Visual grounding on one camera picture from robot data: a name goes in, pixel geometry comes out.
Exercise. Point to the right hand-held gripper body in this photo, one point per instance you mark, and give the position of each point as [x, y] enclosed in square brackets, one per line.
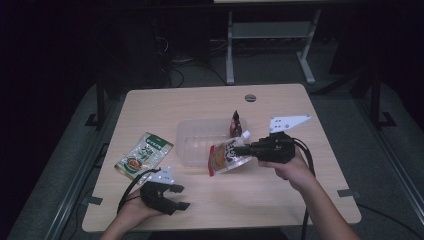
[275, 148]

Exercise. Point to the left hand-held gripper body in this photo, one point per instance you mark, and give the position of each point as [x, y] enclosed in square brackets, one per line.
[156, 198]

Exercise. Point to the orange and white snack packet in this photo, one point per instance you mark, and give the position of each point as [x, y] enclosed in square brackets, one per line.
[225, 158]

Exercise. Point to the red and black snack packet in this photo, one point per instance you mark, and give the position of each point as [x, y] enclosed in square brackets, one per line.
[236, 125]

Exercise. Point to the clear plastic container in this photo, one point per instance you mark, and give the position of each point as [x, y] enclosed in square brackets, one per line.
[196, 143]

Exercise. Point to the person's left hand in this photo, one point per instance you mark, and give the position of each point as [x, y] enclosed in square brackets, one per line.
[136, 210]

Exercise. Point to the person's right hand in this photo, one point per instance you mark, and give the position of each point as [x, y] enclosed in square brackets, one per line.
[295, 171]

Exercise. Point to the green snack packet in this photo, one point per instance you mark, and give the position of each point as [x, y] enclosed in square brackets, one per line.
[145, 153]

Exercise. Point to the grey round table grommet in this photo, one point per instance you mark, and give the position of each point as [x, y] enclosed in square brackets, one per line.
[250, 98]

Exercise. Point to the black metal stand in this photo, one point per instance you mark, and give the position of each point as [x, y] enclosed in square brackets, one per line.
[100, 103]
[376, 100]

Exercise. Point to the white metal desk frame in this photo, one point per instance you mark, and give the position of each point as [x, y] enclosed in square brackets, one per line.
[271, 30]

